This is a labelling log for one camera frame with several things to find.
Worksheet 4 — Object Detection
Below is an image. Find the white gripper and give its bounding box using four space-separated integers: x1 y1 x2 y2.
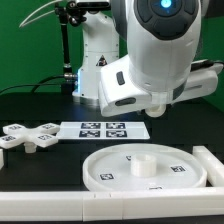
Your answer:
99 56 224 117

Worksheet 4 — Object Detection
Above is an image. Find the white round table top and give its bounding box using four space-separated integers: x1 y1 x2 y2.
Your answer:
82 143 207 191

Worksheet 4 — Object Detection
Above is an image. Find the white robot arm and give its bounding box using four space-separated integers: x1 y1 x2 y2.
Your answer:
73 0 224 117

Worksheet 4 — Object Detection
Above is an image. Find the white marker tag plate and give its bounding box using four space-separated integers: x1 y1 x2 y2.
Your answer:
57 122 150 140

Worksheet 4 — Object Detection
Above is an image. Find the white cross-shaped table base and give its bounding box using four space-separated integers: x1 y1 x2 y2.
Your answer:
0 123 60 153

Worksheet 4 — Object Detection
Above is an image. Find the white left fence piece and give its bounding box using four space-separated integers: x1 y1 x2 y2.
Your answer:
0 149 4 170

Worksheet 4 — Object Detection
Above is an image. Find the black cable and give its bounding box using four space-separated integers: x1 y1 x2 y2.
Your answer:
0 75 65 96

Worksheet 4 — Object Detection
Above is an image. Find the white cable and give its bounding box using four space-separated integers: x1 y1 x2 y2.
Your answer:
18 0 63 29

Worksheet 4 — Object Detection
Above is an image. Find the white right fence rail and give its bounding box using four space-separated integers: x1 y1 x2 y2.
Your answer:
193 146 224 187

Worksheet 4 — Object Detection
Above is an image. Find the white fence rail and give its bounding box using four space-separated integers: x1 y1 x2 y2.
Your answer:
0 187 224 221
193 146 224 187

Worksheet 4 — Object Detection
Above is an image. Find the white front fence rail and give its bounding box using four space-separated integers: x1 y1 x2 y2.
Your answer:
0 187 224 221

